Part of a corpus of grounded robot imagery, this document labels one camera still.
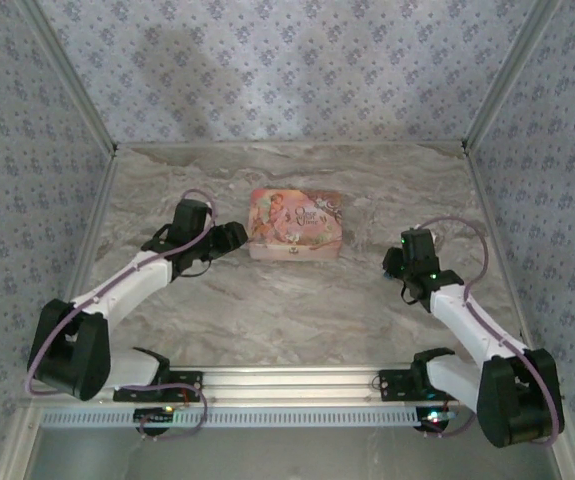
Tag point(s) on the pink printed storage box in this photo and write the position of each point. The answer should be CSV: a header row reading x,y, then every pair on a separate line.
x,y
294,225

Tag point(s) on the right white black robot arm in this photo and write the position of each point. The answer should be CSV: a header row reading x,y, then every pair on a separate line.
x,y
472,320

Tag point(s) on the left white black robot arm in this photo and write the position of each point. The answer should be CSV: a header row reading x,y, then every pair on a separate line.
x,y
127,280

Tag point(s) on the aluminium table back strip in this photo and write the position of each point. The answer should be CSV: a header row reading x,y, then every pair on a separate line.
x,y
292,144

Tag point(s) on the right controller board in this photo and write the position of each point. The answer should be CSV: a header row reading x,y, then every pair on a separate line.
x,y
429,423

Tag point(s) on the controller board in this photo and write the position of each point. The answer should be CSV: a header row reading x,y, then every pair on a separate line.
x,y
152,416
429,423

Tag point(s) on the left controller board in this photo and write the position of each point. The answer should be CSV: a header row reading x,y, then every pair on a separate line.
x,y
152,416

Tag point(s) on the aluminium table side rail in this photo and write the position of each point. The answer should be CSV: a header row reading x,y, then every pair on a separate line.
x,y
514,302
94,225

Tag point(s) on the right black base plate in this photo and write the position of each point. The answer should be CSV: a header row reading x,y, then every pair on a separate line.
x,y
392,387

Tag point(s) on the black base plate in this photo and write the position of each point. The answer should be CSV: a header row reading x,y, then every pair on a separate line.
x,y
184,381
392,387

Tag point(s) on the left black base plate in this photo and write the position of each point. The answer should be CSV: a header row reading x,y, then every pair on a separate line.
x,y
184,381

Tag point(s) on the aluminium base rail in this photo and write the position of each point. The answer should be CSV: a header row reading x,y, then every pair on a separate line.
x,y
287,382

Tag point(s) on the aluminium corner post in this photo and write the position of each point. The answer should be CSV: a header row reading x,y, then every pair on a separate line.
x,y
507,75
72,75

